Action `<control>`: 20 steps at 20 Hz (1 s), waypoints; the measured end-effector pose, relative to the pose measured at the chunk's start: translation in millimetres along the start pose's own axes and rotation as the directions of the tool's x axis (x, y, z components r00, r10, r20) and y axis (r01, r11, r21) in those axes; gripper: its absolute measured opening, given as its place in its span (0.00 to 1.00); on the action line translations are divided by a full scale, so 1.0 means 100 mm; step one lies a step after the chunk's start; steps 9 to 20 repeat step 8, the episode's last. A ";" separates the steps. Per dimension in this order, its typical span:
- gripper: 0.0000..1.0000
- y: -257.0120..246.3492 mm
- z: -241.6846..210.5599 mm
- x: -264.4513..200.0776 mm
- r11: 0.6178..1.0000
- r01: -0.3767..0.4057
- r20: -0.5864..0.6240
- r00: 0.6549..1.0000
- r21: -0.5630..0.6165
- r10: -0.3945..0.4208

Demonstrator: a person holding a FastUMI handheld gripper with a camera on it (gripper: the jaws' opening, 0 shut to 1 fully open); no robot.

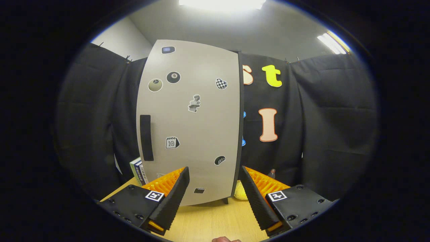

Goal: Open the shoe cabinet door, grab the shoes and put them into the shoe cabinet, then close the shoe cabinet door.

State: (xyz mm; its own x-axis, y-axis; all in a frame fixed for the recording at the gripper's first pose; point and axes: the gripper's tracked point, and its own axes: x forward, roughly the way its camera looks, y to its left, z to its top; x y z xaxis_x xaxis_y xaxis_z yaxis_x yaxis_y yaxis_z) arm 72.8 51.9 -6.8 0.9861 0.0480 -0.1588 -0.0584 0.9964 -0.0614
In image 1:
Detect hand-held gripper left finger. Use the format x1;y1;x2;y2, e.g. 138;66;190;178
97;166;190;236

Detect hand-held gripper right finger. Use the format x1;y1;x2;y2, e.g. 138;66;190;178
238;165;336;237

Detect black door handle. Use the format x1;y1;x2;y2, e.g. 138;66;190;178
139;115;154;161

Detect beige shoe cabinet door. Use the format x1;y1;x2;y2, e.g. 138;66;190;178
136;39;240;206

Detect dark grey shoe cabinet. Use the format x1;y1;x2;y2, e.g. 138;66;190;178
222;50;245;205

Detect yellow plush toy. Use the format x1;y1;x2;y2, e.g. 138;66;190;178
234;180;249;201

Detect dark blue book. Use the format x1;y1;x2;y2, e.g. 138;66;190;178
134;161;145;186

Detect black backdrop cloth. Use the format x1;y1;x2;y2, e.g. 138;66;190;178
54;42;380;202

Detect large ceiling light panel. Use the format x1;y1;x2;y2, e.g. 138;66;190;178
178;0;267;10

